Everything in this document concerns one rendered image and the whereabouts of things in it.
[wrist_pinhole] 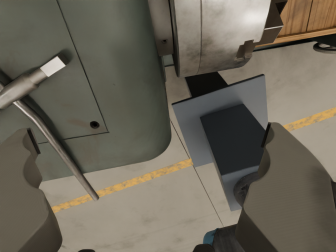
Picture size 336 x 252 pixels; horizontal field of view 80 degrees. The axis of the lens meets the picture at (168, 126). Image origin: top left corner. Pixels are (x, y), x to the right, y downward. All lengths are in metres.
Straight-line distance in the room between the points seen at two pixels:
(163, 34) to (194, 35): 0.07
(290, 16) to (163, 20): 0.48
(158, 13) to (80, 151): 0.25
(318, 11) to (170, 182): 1.96
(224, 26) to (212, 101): 0.61
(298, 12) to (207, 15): 0.49
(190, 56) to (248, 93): 0.63
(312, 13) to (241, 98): 0.37
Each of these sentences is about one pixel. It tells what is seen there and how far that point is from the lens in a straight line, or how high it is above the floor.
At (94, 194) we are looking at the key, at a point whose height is 1.26.
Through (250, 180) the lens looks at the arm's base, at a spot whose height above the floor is 1.12.
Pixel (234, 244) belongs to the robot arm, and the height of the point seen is 1.27.
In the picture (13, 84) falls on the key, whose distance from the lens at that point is 0.32.
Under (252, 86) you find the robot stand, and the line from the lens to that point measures 0.93.
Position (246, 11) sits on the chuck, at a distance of 0.31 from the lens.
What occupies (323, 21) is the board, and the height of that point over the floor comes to 0.89.
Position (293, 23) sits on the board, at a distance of 0.76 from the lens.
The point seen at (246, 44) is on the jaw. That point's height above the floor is 1.20.
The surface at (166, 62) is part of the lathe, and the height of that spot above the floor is 0.54.
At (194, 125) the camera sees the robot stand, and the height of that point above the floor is 0.75.
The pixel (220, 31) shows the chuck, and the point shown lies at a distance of 0.31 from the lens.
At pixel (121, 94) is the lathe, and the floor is 1.25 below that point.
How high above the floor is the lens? 1.52
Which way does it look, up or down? 57 degrees down
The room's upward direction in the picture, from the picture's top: 174 degrees clockwise
